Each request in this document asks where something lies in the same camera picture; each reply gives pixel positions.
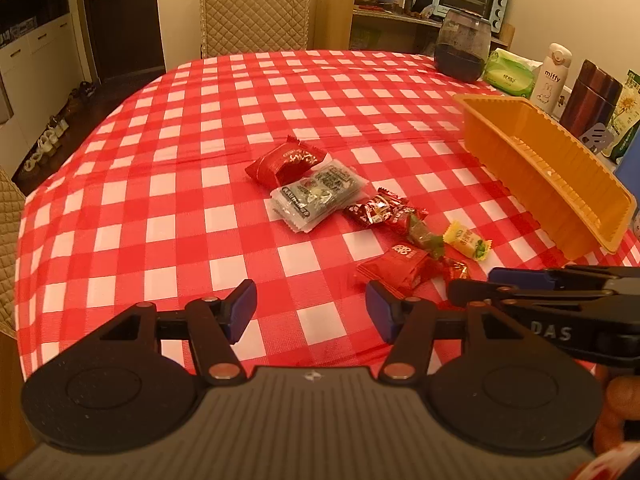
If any white drinking bottle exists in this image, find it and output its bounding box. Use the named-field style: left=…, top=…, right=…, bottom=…
left=530, top=42, right=571, bottom=113

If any large red snack packet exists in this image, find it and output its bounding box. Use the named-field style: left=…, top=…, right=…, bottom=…
left=245, top=141, right=328, bottom=187

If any green candy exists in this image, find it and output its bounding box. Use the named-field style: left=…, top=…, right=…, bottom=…
left=407, top=215, right=447, bottom=261

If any person's right hand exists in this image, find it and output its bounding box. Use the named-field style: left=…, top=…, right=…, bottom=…
left=592, top=375, right=640, bottom=456

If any wooden side shelf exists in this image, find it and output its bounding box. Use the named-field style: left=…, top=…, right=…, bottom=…
left=314, top=0, right=516, bottom=53

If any green flower print bag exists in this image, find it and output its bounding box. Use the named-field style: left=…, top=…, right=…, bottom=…
left=607, top=70, right=640, bottom=163

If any brown thermos flask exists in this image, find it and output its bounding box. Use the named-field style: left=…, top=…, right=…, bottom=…
left=559, top=59, right=625, bottom=141

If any dark red candy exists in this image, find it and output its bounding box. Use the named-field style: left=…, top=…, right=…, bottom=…
left=377, top=187, right=429, bottom=233
left=344, top=199, right=396, bottom=230

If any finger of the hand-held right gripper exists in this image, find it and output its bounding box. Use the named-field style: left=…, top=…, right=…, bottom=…
left=488, top=266, right=640, bottom=292
left=446, top=279, right=608, bottom=312

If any dark glass jar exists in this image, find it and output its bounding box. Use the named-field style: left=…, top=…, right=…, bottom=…
left=433, top=9, right=492, bottom=83

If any square red snack packet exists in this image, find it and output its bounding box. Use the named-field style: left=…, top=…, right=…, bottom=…
left=356, top=244, right=444, bottom=289

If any small orange red candy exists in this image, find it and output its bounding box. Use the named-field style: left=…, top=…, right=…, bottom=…
left=437, top=255, right=471, bottom=281

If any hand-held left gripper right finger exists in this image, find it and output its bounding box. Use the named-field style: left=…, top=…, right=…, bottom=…
left=365, top=280, right=568, bottom=386

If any blue box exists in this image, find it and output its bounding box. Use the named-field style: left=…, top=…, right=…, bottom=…
left=614, top=135, right=640, bottom=198

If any dark wooden door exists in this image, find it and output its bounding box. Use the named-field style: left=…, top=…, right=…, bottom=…
left=80, top=0, right=166, bottom=83

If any row of shoes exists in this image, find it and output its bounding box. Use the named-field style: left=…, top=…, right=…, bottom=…
left=22, top=80, right=98, bottom=176

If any quilted beige chair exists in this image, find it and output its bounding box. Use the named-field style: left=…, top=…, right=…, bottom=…
left=199, top=0, right=312, bottom=58
left=0, top=165, right=27, bottom=341

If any red checked tablecloth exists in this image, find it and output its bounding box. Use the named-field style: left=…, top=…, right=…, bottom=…
left=14, top=49, right=640, bottom=381

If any green tissue pack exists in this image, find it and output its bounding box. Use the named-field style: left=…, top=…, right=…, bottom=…
left=482, top=48, right=543, bottom=99

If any grey clear snack packet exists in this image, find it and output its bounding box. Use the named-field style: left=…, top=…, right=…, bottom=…
left=270, top=159, right=368, bottom=233

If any orange plastic tray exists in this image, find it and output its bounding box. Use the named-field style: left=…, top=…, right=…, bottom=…
left=452, top=92, right=637, bottom=260

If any red white clothing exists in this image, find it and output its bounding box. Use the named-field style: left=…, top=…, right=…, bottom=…
left=572, top=441, right=640, bottom=480

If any yellow candy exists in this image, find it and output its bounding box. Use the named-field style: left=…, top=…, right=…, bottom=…
left=444, top=221, right=494, bottom=261

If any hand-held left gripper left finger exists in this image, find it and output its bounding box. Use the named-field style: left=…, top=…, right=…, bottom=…
left=60, top=279, right=258, bottom=386

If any white cabinet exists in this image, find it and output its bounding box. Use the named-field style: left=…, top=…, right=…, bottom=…
left=0, top=0, right=93, bottom=171

